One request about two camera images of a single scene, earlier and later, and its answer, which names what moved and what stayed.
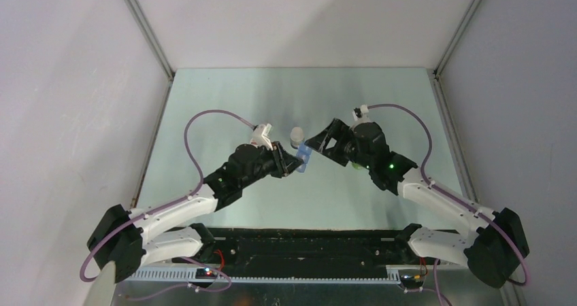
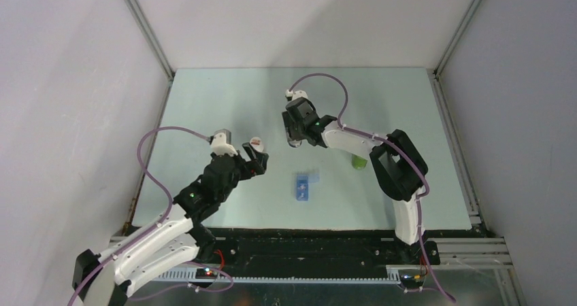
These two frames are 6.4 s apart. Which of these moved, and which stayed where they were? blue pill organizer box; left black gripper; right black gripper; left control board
Moved: blue pill organizer box; left black gripper; right black gripper
Stayed: left control board
